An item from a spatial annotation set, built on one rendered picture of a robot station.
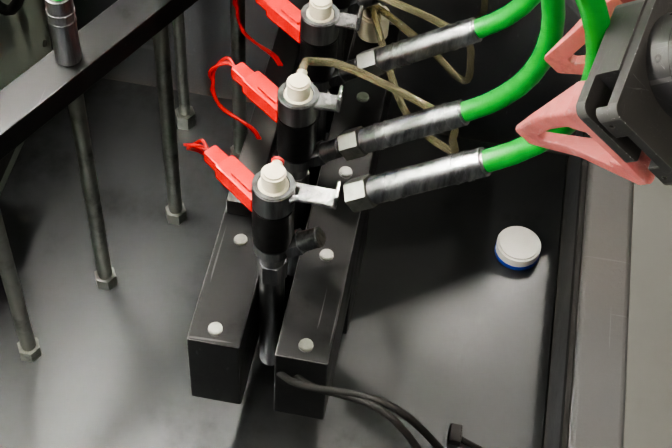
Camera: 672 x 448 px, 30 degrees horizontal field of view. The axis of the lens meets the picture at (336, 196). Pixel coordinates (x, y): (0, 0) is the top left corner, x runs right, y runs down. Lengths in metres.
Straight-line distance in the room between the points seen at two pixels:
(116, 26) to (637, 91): 0.41
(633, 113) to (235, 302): 0.37
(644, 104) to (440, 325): 0.48
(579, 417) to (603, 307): 0.10
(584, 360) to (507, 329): 0.16
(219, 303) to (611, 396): 0.28
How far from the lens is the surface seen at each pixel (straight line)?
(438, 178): 0.75
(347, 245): 0.92
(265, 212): 0.80
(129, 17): 0.91
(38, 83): 0.87
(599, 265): 0.98
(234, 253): 0.91
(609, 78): 0.64
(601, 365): 0.93
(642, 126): 0.63
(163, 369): 1.04
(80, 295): 1.08
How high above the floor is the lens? 1.72
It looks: 52 degrees down
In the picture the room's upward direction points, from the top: 4 degrees clockwise
